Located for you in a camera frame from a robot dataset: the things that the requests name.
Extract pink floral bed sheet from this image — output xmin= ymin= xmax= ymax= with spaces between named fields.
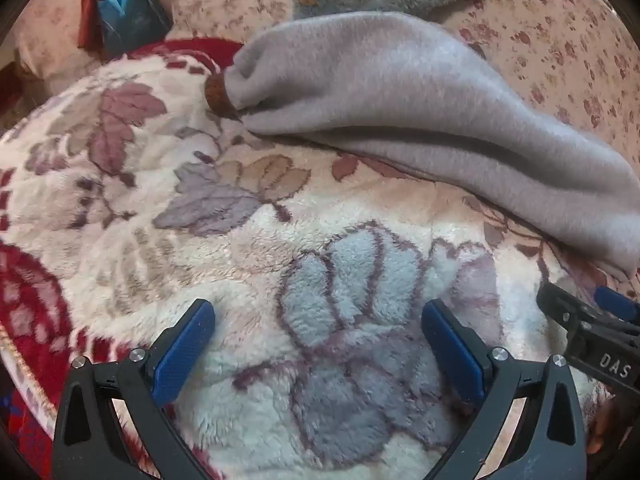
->
xmin=440 ymin=0 xmax=640 ymax=161

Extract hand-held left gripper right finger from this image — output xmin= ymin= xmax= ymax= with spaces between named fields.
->
xmin=421 ymin=298 xmax=587 ymax=480

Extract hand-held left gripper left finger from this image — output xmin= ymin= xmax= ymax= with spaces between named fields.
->
xmin=52 ymin=298 xmax=217 ymax=480

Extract red box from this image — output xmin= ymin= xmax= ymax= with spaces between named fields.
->
xmin=77 ymin=0 xmax=108 ymax=51

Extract grey fleece pants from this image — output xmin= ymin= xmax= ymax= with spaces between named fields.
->
xmin=204 ymin=10 xmax=640 ymax=281

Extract floral pillow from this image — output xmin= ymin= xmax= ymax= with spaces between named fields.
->
xmin=172 ymin=0 xmax=296 ymax=43
xmin=15 ymin=0 xmax=101 ymax=91

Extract floral plush blanket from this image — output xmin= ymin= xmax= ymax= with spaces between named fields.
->
xmin=0 ymin=37 xmax=640 ymax=480

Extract blue plastic bag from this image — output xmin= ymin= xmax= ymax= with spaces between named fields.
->
xmin=95 ymin=0 xmax=173 ymax=58

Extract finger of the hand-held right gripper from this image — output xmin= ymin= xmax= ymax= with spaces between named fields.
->
xmin=595 ymin=287 xmax=640 ymax=326
xmin=536 ymin=281 xmax=640 ymax=391

